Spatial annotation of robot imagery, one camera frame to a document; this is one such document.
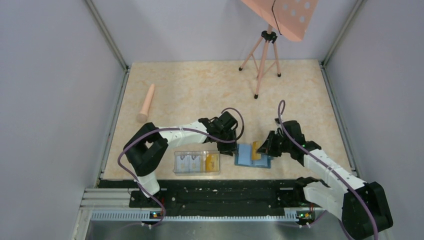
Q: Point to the silver VIP card left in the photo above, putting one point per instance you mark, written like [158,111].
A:
[182,164]

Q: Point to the clear acrylic card stand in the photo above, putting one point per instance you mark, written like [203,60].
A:
[203,157]

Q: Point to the blue card holder wallet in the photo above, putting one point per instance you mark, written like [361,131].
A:
[247,157]

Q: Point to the pink perforated board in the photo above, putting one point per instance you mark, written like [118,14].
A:
[290,17]

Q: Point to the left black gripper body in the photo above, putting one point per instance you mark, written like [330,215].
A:
[224,147]

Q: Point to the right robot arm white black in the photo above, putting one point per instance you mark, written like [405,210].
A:
[360,206]

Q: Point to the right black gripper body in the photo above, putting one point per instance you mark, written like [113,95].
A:
[278,144]

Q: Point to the pink cylindrical handle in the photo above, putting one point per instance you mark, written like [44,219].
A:
[143,114]

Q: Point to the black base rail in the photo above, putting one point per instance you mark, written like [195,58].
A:
[220,198]

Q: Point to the pink tripod stand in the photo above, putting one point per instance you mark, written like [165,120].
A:
[269,38]

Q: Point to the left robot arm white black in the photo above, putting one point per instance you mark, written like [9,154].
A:
[145,150]

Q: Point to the aluminium slotted rail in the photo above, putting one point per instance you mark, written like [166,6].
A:
[147,216]

